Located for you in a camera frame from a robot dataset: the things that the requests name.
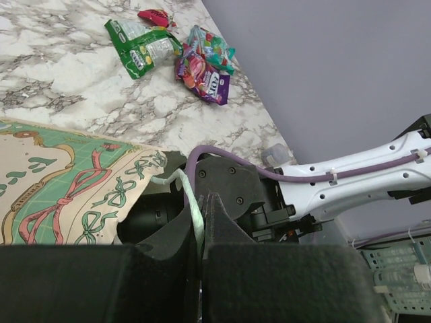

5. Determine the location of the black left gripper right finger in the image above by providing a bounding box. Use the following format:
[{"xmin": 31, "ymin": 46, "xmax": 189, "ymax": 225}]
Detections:
[{"xmin": 202, "ymin": 193, "xmax": 385, "ymax": 322}]

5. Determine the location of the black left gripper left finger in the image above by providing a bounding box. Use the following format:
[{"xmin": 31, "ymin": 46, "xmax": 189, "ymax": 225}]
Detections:
[{"xmin": 1, "ymin": 208, "xmax": 199, "ymax": 322}]

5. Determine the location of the green paper gift bag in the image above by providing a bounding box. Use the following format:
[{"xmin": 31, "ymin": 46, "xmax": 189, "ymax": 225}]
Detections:
[{"xmin": 0, "ymin": 117, "xmax": 206, "ymax": 260}]

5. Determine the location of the purple Fox's candy bag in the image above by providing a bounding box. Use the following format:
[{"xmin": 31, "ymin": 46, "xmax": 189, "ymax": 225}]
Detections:
[{"xmin": 175, "ymin": 48, "xmax": 230, "ymax": 106}]

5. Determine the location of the green Fox's mint candy bag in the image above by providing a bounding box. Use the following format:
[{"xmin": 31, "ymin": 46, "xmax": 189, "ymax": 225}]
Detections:
[{"xmin": 187, "ymin": 25, "xmax": 236, "ymax": 75}]

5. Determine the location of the green snack pouch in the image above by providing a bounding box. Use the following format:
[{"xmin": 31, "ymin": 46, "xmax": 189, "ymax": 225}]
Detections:
[{"xmin": 104, "ymin": 20, "xmax": 183, "ymax": 79}]

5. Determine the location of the small red snack packet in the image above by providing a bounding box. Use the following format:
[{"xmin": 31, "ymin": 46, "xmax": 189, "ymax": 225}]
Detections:
[{"xmin": 137, "ymin": 9, "xmax": 177, "ymax": 28}]

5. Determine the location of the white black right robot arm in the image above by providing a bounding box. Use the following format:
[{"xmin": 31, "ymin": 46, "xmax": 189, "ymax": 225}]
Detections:
[{"xmin": 185, "ymin": 115, "xmax": 430, "ymax": 243}]

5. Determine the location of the clear plastic cup lid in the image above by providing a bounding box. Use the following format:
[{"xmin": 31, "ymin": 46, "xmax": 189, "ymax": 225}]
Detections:
[{"xmin": 261, "ymin": 143, "xmax": 294, "ymax": 168}]

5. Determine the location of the green perforated metal crate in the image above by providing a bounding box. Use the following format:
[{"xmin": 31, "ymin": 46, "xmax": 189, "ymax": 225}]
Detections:
[{"xmin": 358, "ymin": 235, "xmax": 430, "ymax": 316}]

